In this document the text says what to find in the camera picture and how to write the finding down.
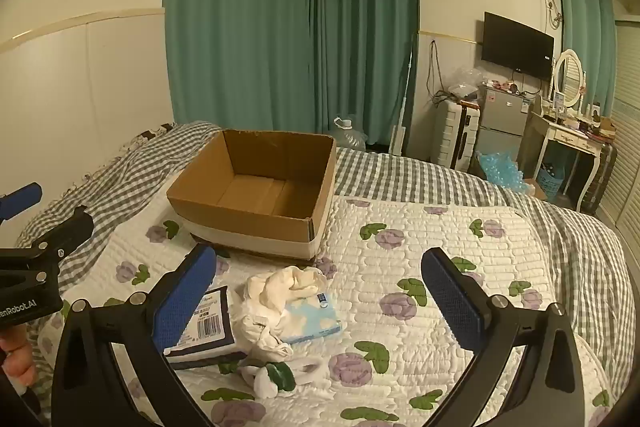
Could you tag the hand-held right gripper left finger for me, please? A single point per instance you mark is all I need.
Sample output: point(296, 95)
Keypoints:
point(185, 302)

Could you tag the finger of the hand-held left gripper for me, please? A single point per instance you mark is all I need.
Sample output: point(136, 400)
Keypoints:
point(70, 229)
point(22, 198)

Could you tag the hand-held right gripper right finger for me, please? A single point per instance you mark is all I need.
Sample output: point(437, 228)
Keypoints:
point(450, 302)

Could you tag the white cloth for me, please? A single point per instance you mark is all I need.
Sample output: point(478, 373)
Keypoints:
point(255, 329)

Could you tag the cream cloth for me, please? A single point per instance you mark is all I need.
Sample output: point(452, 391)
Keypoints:
point(280, 287)

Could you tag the white sock with green patch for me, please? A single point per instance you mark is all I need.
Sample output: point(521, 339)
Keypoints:
point(265, 387)

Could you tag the brown cardboard box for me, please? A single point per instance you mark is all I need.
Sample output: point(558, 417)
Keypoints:
point(250, 194)

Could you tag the light blue tissue packet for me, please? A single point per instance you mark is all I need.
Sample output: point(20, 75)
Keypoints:
point(312, 322)

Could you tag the plain white sock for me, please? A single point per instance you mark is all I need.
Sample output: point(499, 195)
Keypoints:
point(312, 369)

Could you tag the person's left hand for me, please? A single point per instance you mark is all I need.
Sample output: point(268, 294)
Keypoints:
point(17, 357)

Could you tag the white floral quilt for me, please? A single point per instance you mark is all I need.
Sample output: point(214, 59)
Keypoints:
point(400, 347)

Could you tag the brown patterned cloth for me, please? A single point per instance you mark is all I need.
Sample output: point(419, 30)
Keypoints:
point(155, 131)

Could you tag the grey checked bed sheet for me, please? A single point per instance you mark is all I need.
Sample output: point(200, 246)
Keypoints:
point(400, 177)

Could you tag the small cardboard box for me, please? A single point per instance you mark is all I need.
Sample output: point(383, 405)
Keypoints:
point(536, 189)

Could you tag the blue bubble wrap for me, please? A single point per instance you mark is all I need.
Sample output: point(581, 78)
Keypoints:
point(500, 169)

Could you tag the blue basket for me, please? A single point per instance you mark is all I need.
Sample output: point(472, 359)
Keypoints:
point(550, 182)

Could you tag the white suitcase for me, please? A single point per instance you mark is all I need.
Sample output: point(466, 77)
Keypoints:
point(450, 137)

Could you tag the white mop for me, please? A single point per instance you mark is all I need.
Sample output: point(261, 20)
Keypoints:
point(400, 137)

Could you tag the grey mini fridge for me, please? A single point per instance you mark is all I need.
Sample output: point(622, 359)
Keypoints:
point(502, 122)

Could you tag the clear water jug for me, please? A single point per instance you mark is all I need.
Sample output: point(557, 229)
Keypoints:
point(350, 137)

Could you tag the dark suitcase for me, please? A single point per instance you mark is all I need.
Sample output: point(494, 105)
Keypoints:
point(602, 177)

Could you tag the white dressing table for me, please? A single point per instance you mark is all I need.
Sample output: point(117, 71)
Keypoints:
point(575, 139)

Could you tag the clear plastic bag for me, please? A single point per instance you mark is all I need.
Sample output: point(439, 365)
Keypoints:
point(462, 82)

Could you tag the group of cosmetics bottles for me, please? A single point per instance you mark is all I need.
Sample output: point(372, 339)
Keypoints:
point(590, 124)

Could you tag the white wardrobe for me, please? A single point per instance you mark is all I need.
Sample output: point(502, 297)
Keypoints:
point(625, 132)

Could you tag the white oval mirror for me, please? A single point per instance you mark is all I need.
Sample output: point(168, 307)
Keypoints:
point(570, 77)

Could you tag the teal curtain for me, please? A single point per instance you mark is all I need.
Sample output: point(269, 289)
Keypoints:
point(365, 32)
point(585, 32)
point(235, 22)

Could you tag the black wall television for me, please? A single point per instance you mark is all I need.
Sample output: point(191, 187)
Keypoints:
point(517, 47)

